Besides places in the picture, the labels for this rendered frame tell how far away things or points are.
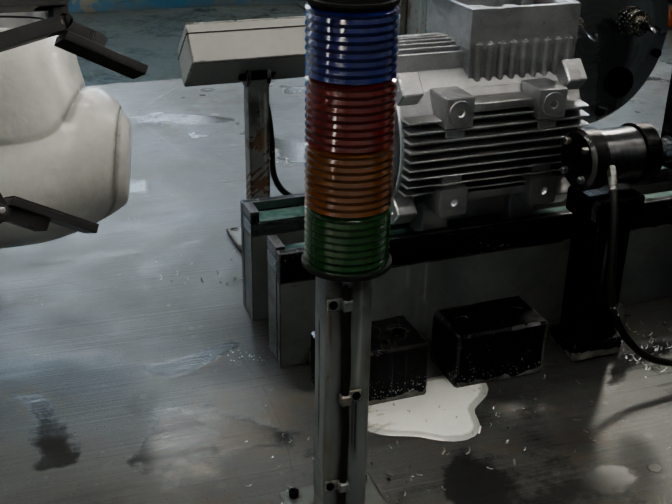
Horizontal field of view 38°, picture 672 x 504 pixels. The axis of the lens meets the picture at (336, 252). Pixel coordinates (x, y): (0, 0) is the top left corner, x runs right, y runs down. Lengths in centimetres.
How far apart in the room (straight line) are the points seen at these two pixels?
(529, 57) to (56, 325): 57
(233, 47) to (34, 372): 43
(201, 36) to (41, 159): 29
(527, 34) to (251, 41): 34
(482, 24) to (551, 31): 8
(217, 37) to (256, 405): 44
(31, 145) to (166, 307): 27
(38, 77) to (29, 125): 5
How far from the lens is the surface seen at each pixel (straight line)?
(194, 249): 125
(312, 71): 62
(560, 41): 101
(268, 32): 117
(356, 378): 73
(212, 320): 108
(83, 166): 96
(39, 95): 96
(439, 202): 95
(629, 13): 136
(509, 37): 98
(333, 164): 63
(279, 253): 94
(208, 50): 114
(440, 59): 97
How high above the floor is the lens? 133
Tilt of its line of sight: 26 degrees down
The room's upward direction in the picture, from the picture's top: 1 degrees clockwise
